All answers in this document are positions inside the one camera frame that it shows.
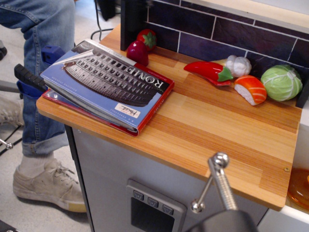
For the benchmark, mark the Rome travel book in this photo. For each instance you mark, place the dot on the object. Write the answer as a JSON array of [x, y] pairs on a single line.
[[123, 93]]

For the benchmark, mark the dark red toy fruit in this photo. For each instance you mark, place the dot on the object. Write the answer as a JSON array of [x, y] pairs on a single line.
[[137, 51]]

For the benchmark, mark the red toy chili pepper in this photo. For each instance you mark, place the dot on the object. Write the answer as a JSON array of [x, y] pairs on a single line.
[[217, 74]]

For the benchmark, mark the red toy strawberry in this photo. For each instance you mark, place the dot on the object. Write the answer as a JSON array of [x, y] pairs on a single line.
[[148, 37]]

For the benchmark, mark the grey toy oven cabinet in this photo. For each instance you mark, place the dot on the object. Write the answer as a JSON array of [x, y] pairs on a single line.
[[128, 192]]

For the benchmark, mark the white toy garlic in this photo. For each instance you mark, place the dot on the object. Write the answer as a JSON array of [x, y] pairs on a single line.
[[238, 66]]

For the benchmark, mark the salmon sushi toy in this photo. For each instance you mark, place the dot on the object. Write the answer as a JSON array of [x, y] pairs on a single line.
[[251, 89]]

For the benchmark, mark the white sneaker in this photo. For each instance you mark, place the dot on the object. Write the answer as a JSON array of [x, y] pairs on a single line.
[[11, 111], [54, 185]]

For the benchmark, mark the green toy cabbage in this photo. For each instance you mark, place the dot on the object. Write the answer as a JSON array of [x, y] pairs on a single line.
[[282, 82]]

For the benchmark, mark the small metal knob left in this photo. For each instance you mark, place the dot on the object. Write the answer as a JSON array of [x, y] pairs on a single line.
[[7, 145]]

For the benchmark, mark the orange glass dish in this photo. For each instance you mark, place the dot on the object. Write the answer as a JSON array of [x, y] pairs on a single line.
[[298, 190]]

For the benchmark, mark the metal clamp screw handle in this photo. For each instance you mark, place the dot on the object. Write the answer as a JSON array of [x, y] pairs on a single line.
[[217, 164]]

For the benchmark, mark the black vertical post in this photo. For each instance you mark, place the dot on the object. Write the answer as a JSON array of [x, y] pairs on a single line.
[[133, 17]]

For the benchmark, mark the blue clamp with black handle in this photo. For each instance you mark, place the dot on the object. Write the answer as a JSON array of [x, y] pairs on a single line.
[[31, 85]]

